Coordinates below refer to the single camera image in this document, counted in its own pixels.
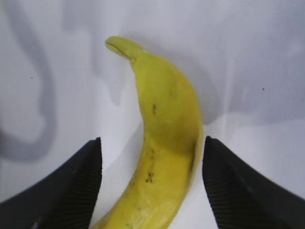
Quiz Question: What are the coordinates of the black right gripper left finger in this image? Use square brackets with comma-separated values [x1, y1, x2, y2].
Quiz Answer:
[0, 137, 102, 229]

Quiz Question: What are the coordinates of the yellow banana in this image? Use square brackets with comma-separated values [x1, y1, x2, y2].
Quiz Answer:
[94, 36, 204, 229]

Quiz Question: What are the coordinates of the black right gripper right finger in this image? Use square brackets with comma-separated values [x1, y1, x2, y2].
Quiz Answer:
[202, 136, 305, 229]

